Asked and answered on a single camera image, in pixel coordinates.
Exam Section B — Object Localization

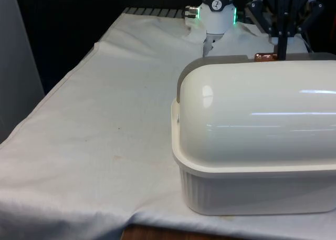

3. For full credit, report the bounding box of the cream box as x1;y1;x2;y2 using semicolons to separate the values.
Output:
171;97;336;216

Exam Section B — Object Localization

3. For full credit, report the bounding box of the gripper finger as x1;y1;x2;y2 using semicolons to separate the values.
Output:
248;0;286;61
285;0;326;61

